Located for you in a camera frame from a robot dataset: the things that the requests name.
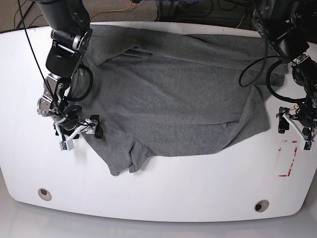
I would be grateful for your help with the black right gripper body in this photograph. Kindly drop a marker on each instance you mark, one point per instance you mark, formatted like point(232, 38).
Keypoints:
point(67, 127)

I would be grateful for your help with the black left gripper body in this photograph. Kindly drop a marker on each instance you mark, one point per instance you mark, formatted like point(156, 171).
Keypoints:
point(308, 118)

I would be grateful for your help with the grey t-shirt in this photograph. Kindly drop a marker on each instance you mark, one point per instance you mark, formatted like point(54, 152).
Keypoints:
point(164, 94)

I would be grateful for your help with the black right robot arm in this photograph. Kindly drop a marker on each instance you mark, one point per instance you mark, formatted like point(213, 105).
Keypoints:
point(71, 32)

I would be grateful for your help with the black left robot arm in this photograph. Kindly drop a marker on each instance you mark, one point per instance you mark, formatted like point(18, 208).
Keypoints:
point(287, 26)

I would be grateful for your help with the red tape rectangle marking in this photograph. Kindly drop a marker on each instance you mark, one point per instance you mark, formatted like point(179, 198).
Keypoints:
point(285, 157)

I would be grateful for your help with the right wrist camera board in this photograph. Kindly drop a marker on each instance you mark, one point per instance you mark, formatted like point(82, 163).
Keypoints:
point(66, 145)

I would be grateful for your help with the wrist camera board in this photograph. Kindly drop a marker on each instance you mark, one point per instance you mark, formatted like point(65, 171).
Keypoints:
point(308, 145)
point(66, 145)

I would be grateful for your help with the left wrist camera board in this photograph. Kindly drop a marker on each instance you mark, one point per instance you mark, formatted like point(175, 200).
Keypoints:
point(308, 145)

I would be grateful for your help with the left table cable grommet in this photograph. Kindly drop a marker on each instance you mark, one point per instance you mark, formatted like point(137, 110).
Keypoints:
point(44, 194)

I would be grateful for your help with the table cable grommet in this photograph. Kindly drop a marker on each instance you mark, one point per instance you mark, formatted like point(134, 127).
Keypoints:
point(44, 194)
point(261, 206)

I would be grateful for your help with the right table cable grommet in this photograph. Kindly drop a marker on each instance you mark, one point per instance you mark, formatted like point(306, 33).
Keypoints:
point(261, 206)

